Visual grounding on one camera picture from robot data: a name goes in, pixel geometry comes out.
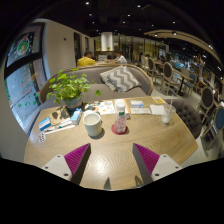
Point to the white printed paper sheet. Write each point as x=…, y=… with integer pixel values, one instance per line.
x=140, y=111

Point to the flat round red coaster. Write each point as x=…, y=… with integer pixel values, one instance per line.
x=113, y=130

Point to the group of ceiling lights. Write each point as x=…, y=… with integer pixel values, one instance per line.
x=133, y=20

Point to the person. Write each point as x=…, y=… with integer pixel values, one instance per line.
x=120, y=59
x=86, y=60

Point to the grey curved sofa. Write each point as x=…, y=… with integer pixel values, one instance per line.
x=96, y=98

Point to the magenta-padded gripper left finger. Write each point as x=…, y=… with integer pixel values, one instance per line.
x=63, y=165

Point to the grey chevron cushion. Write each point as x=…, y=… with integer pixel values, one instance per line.
x=120, y=79

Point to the group of dining chairs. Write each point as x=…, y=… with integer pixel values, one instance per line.
x=168, y=73

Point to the green potted plant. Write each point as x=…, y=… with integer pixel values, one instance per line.
x=68, y=88

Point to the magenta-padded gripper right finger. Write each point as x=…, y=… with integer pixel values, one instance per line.
x=160, y=165

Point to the white tube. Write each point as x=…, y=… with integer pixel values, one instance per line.
x=60, y=126

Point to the illustrated paper leaflet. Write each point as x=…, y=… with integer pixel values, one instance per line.
x=105, y=107

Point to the clear plastic cup with straw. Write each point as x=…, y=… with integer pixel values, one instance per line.
x=166, y=116

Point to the yellow card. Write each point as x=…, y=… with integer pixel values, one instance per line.
x=159, y=100

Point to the small blue and white carton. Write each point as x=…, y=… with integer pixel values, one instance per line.
x=76, y=116

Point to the white paper napkin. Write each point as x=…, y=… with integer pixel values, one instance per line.
x=157, y=110

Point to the white box with orange side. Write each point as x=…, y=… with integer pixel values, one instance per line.
x=128, y=106

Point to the clear white-capped water bottle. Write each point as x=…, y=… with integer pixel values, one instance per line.
x=120, y=121

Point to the window with holiday decals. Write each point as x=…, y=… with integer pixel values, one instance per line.
x=23, y=86

